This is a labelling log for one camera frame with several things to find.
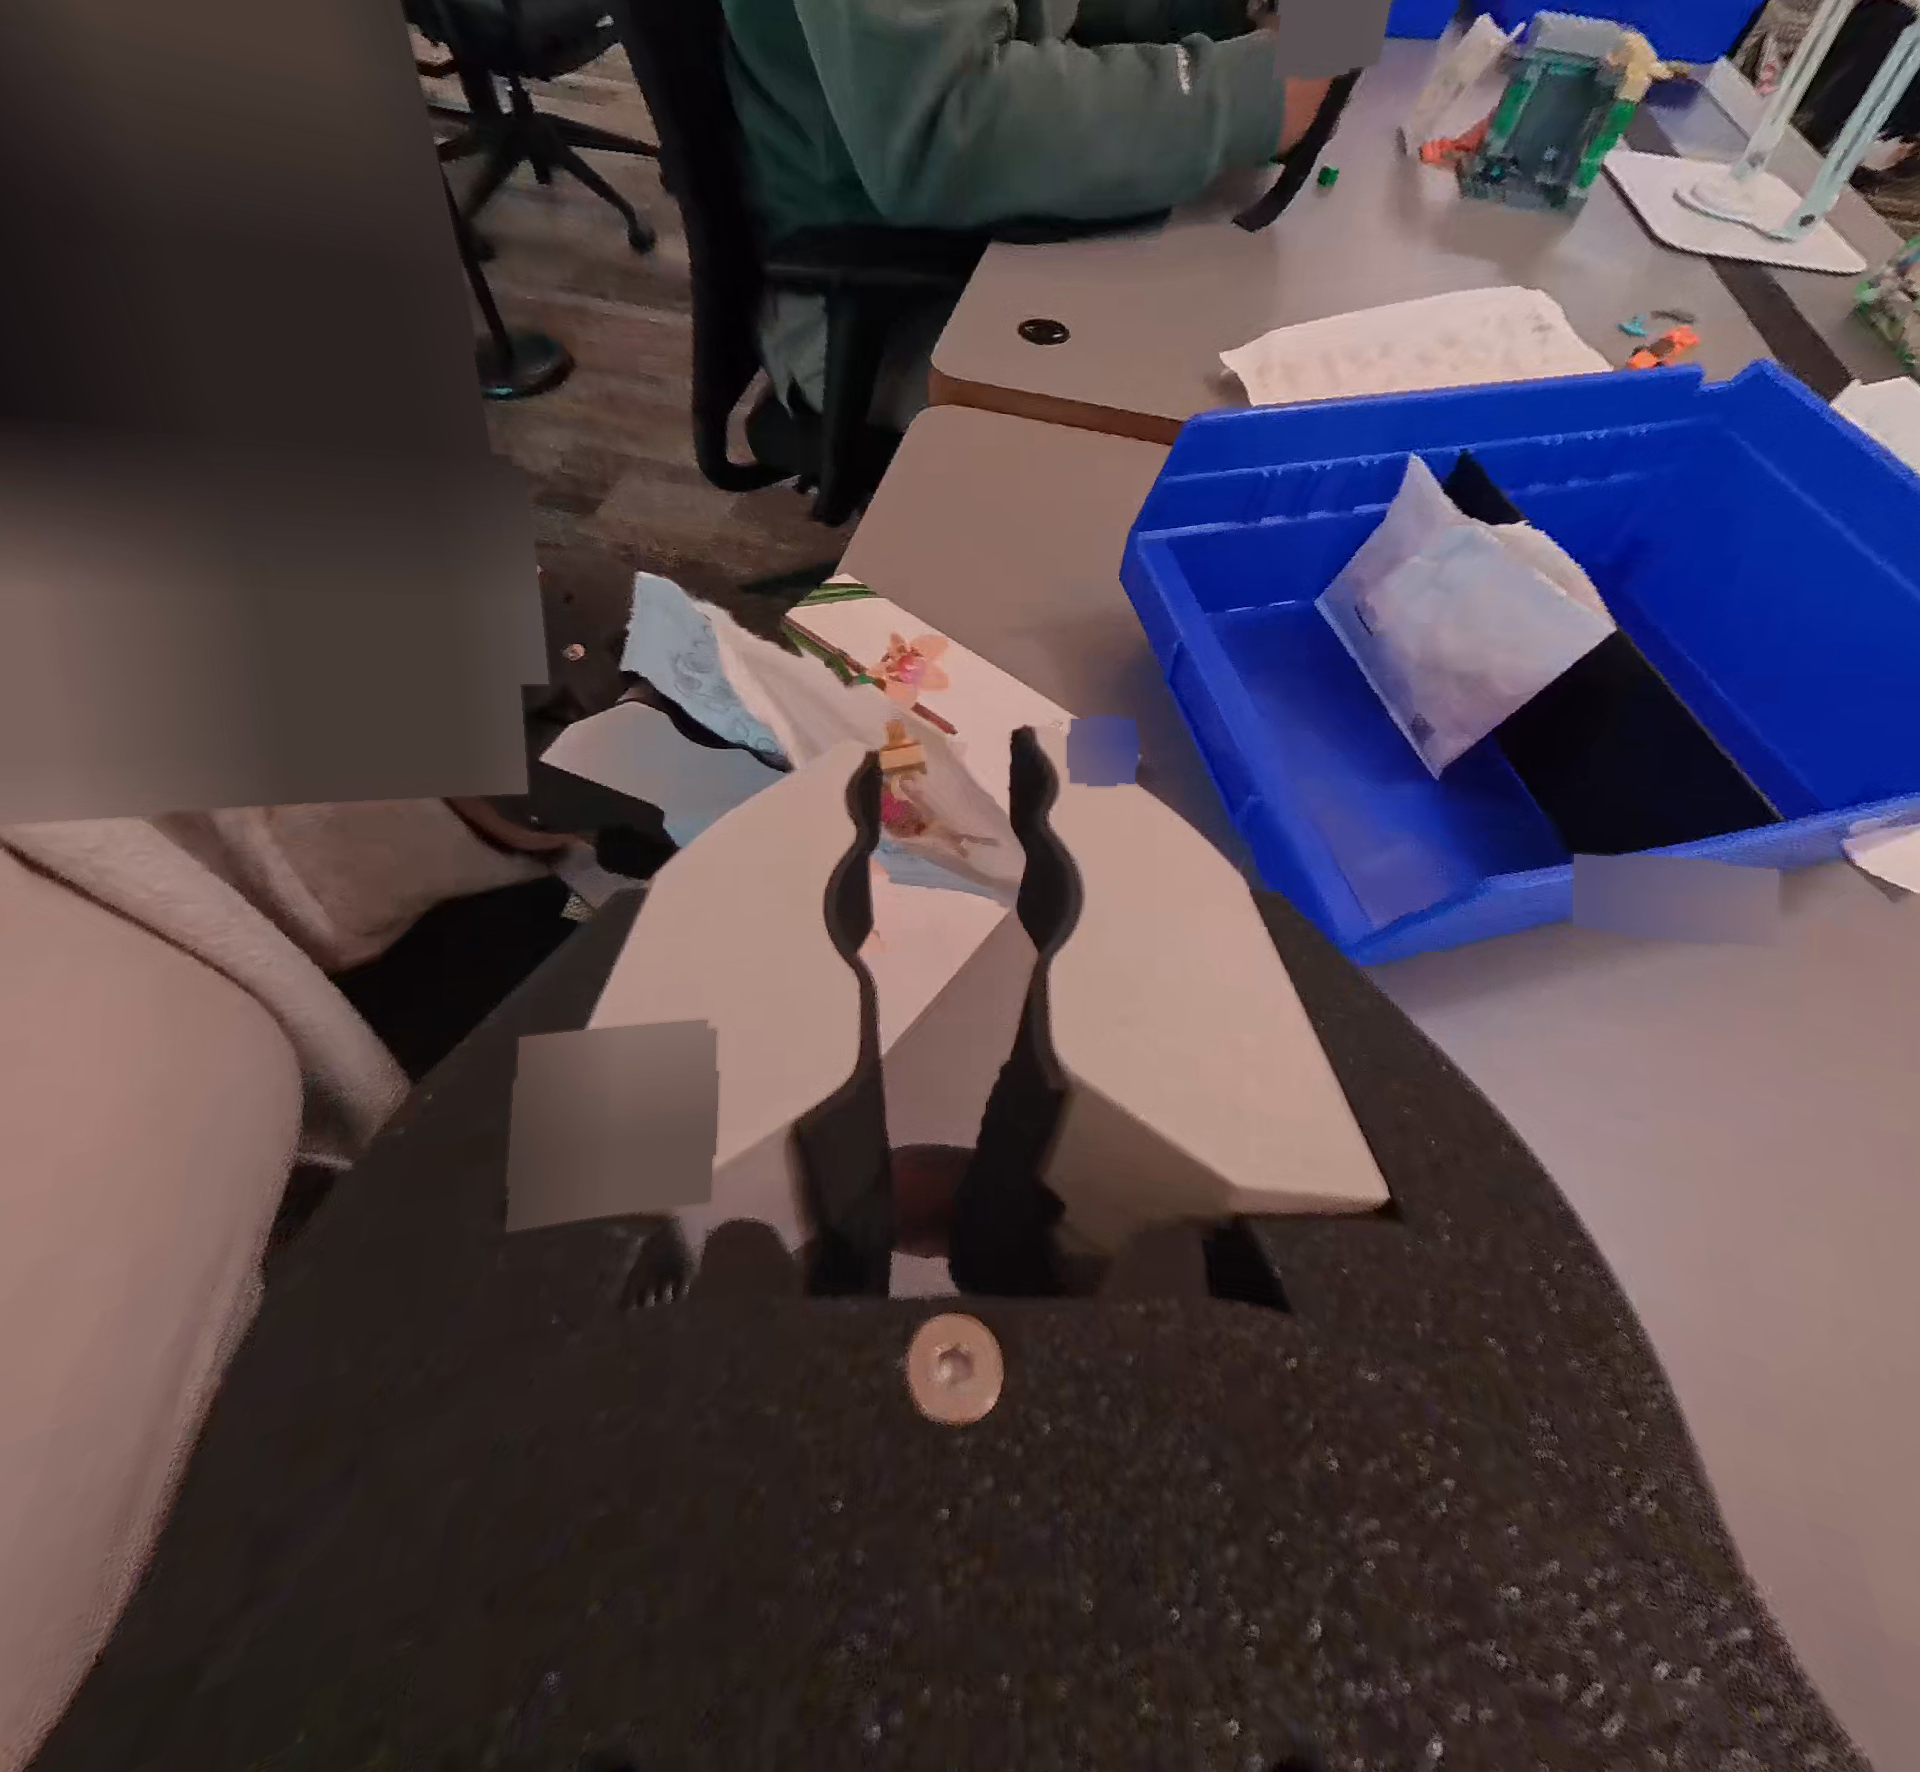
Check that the white booklet stand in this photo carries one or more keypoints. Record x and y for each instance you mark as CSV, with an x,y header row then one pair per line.
x,y
1756,205

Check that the black floor stand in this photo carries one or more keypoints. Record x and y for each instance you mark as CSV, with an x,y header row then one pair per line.
x,y
519,356

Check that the crumpled white paper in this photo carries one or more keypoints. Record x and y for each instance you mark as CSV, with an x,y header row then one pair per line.
x,y
1884,424

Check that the black office chair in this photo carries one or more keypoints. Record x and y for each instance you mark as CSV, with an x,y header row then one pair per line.
x,y
511,2
677,78

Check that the grey desk with wooden edge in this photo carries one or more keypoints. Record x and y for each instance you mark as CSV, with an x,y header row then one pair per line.
x,y
1349,241

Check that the green toy brick build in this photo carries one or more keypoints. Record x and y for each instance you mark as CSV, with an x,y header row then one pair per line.
x,y
1546,124

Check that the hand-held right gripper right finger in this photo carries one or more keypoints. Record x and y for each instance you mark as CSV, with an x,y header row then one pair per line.
x,y
1187,1022

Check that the orange brick piece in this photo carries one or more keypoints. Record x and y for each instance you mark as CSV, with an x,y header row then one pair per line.
x,y
1447,148
1666,343

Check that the person's left forearm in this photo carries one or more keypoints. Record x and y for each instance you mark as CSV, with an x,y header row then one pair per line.
x,y
331,887

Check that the green toy set box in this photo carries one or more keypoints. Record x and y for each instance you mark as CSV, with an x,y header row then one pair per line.
x,y
1895,303

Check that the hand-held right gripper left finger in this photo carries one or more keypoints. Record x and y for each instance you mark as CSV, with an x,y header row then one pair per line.
x,y
749,962

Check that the white paper bag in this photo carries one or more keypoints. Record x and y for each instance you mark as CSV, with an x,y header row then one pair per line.
x,y
1455,632
704,671

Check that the orchid picture instruction booklet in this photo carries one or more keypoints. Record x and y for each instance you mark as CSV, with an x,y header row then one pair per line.
x,y
990,700

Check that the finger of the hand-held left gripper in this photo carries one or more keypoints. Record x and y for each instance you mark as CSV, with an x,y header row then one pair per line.
x,y
659,769

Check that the white printed paper sheet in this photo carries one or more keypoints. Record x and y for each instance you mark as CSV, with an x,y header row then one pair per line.
x,y
1411,339

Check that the person's dark trousers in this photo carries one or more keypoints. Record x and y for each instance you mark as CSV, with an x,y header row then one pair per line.
x,y
450,962

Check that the tan clip brick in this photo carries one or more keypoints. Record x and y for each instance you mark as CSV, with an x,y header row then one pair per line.
x,y
903,751

